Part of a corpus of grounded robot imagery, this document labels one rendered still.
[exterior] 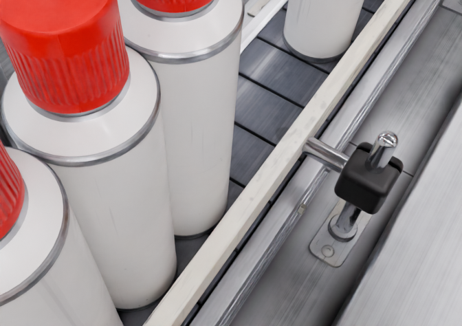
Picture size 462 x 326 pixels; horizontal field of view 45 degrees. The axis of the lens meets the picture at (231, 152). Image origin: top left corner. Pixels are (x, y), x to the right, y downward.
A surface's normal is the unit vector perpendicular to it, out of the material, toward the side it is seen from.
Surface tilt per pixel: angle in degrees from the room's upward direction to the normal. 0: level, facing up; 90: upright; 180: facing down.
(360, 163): 0
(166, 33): 42
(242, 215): 0
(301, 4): 90
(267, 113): 0
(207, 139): 90
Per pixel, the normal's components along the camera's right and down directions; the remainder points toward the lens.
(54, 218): 0.74, -0.36
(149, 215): 0.71, 0.61
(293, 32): -0.79, 0.50
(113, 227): 0.26, 0.82
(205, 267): 0.04, -0.54
